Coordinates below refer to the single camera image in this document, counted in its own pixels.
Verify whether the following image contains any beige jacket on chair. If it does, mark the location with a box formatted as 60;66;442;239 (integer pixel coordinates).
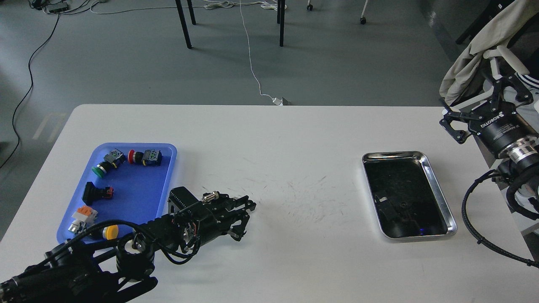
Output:
439;0;539;105

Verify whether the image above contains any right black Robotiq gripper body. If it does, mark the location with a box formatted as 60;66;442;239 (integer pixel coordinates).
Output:
474;103;538;159

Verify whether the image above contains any black table leg right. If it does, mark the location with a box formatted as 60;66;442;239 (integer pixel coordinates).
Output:
277;0;286;47

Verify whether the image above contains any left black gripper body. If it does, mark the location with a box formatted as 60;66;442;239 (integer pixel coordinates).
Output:
168;186;224;250

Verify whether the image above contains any orange grey contact block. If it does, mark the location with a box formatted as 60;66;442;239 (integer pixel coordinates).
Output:
72;205;99;223

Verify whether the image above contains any white power adapter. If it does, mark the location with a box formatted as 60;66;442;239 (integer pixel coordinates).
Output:
272;97;291;106

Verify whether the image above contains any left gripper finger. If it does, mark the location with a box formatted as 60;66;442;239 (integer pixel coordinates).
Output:
221;213;250;242
213;194;256;215

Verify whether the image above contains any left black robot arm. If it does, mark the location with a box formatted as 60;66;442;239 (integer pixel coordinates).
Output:
1;187;256;303

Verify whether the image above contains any black table leg left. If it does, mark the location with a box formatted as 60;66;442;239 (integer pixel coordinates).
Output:
175;0;197;49

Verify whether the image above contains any green push button switch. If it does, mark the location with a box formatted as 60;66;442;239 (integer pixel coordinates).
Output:
91;149;126;178

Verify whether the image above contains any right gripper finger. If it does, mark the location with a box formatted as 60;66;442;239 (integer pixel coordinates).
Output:
480;63;534;112
439;99;478;145

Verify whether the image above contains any black table leg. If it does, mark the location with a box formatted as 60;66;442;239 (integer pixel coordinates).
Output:
277;0;286;47
175;0;197;49

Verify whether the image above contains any yellow push button switch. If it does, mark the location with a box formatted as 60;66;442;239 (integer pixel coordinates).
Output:
68;223;120;241

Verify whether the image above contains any blue plastic tray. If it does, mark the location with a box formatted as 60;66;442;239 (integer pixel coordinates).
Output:
56;142;177;243

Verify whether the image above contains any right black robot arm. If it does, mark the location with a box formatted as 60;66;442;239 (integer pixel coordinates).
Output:
440;56;538;267

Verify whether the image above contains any silver metal tray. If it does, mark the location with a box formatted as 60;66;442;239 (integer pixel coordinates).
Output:
362;150;458;242

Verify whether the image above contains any white cable on floor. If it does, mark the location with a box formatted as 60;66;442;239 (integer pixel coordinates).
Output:
90;0;288;101

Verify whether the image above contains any red push button switch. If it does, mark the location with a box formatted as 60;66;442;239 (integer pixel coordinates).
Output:
127;149;163;166

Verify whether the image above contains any black cable on floor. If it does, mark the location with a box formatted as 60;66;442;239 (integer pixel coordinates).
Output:
0;0;91;169

